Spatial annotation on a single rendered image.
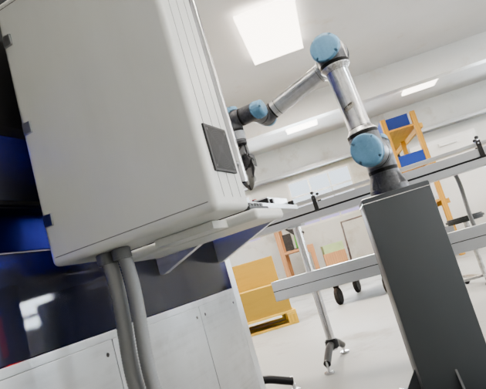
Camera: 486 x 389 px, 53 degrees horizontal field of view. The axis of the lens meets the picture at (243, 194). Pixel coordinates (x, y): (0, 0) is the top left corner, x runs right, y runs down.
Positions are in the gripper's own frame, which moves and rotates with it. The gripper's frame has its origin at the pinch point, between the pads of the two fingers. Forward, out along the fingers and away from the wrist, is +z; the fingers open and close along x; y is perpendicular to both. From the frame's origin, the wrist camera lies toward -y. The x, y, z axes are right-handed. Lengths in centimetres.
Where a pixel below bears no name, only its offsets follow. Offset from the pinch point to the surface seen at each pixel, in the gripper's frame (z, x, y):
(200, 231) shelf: 20, -12, -79
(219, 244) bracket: 17.4, 27.2, 15.2
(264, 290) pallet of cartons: 56, 126, 307
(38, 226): 4, 38, -78
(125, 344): 42, 12, -86
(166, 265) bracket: 22.5, 26.7, -34.8
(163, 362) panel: 54, 30, -46
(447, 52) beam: -197, -150, 602
